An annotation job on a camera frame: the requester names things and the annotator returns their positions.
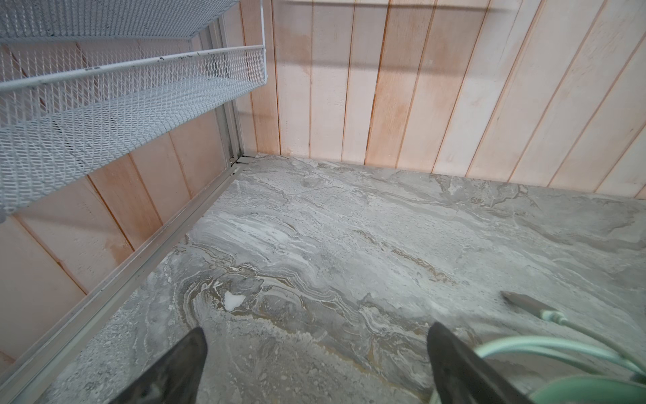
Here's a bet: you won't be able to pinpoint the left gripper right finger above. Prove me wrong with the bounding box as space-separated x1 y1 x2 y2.
427 322 531 404

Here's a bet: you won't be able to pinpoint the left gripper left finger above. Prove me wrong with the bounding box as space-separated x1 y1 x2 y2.
110 327 208 403

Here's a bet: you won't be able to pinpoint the white wire mesh shelf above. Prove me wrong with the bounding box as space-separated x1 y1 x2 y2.
1 1 267 217

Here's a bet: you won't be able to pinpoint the green headphones with cable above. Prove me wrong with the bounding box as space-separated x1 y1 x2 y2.
428 290 646 404

